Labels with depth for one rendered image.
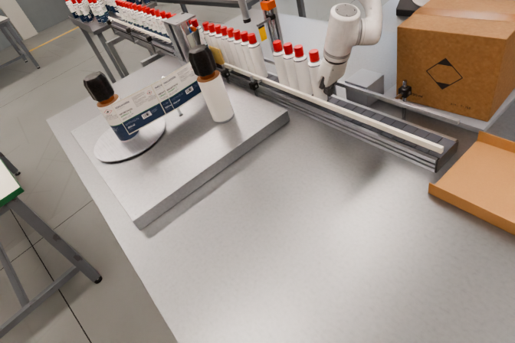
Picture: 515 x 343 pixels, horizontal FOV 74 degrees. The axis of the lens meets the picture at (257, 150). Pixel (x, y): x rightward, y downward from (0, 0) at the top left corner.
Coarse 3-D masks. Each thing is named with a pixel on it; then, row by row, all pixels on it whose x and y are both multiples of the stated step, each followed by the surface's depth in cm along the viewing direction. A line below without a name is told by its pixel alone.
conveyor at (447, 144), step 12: (264, 84) 149; (324, 108) 126; (348, 108) 122; (360, 108) 120; (348, 120) 117; (384, 120) 112; (396, 120) 111; (384, 132) 108; (408, 132) 105; (420, 132) 104; (408, 144) 102; (444, 144) 98
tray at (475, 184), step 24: (480, 144) 101; (504, 144) 97; (456, 168) 97; (480, 168) 95; (504, 168) 93; (432, 192) 92; (456, 192) 91; (480, 192) 89; (504, 192) 88; (480, 216) 84; (504, 216) 83
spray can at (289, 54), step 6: (288, 42) 126; (288, 48) 125; (288, 54) 127; (294, 54) 127; (288, 60) 127; (288, 66) 129; (288, 72) 131; (294, 72) 130; (288, 78) 133; (294, 78) 132; (294, 84) 134
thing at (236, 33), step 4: (236, 32) 147; (240, 32) 148; (236, 36) 148; (240, 36) 149; (236, 40) 150; (240, 40) 149; (236, 44) 150; (240, 44) 150; (236, 48) 152; (240, 48) 151; (240, 52) 152; (240, 56) 153; (240, 60) 155; (244, 60) 154; (244, 64) 156; (244, 68) 157
